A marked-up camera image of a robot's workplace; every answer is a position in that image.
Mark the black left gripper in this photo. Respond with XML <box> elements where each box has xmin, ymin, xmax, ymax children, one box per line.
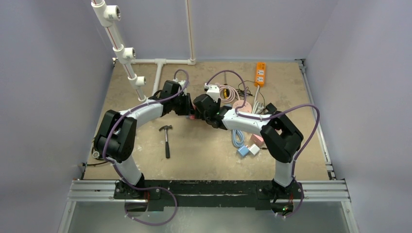
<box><xmin>171</xmin><ymin>93</ymin><xmax>195</xmax><ymax>116</ymax></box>

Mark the black yellow flathead screwdriver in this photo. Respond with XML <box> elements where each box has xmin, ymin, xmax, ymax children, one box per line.
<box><xmin>223</xmin><ymin>72</ymin><xmax>230</xmax><ymax>99</ymax></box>

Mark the pink cable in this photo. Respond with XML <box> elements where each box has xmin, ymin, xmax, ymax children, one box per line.
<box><xmin>216</xmin><ymin>83</ymin><xmax>241</xmax><ymax>104</ymax></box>

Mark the pink round socket base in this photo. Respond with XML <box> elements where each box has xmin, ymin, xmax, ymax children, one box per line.
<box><xmin>232</xmin><ymin>100</ymin><xmax>253</xmax><ymax>113</ymax></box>

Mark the light blue cable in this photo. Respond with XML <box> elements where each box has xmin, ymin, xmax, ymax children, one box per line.
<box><xmin>231</xmin><ymin>129</ymin><xmax>245</xmax><ymax>149</ymax></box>

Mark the white power cord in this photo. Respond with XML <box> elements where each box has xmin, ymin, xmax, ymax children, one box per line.
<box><xmin>251</xmin><ymin>85</ymin><xmax>266</xmax><ymax>115</ymax></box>

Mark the pink cube power socket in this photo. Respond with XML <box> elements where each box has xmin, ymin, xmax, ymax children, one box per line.
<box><xmin>250</xmin><ymin>134</ymin><xmax>265</xmax><ymax>148</ymax></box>

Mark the orange power strip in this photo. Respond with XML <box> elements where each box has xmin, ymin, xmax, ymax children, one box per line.
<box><xmin>254</xmin><ymin>62</ymin><xmax>266</xmax><ymax>87</ymax></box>

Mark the white plug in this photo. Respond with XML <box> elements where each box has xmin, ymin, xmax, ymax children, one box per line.
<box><xmin>248</xmin><ymin>144</ymin><xmax>260</xmax><ymax>156</ymax></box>

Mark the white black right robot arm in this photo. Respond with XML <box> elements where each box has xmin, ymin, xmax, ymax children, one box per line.
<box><xmin>193</xmin><ymin>94</ymin><xmax>304</xmax><ymax>198</ymax></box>

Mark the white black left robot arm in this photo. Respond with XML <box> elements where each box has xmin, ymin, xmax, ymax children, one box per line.
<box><xmin>94</xmin><ymin>80</ymin><xmax>193</xmax><ymax>199</ymax></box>

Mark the black steel claw hammer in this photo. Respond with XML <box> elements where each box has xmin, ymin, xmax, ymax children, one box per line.
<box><xmin>159</xmin><ymin>125</ymin><xmax>172</xmax><ymax>159</ymax></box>

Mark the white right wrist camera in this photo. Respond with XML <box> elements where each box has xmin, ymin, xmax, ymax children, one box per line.
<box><xmin>204</xmin><ymin>84</ymin><xmax>220</xmax><ymax>102</ymax></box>

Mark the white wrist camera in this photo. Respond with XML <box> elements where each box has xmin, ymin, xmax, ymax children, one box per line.
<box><xmin>178</xmin><ymin>80</ymin><xmax>187</xmax><ymax>95</ymax></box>
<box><xmin>204</xmin><ymin>84</ymin><xmax>220</xmax><ymax>102</ymax></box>

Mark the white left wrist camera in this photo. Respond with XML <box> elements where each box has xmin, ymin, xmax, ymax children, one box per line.
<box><xmin>178</xmin><ymin>80</ymin><xmax>187</xmax><ymax>95</ymax></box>

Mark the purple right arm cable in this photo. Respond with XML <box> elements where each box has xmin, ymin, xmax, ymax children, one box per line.
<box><xmin>205</xmin><ymin>70</ymin><xmax>321</xmax><ymax>218</ymax></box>

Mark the light blue wall plug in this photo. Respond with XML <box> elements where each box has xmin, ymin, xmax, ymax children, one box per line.
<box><xmin>237</xmin><ymin>145</ymin><xmax>250</xmax><ymax>158</ymax></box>

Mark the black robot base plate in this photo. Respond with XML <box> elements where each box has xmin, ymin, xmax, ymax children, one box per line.
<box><xmin>113</xmin><ymin>180</ymin><xmax>304</xmax><ymax>213</ymax></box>

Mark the white PVC pipe frame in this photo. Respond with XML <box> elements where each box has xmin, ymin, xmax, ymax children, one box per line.
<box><xmin>90</xmin><ymin>0</ymin><xmax>197</xmax><ymax>103</ymax></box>

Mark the aluminium rail frame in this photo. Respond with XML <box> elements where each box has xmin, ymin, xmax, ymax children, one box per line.
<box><xmin>59</xmin><ymin>61</ymin><xmax>358</xmax><ymax>233</ymax></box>

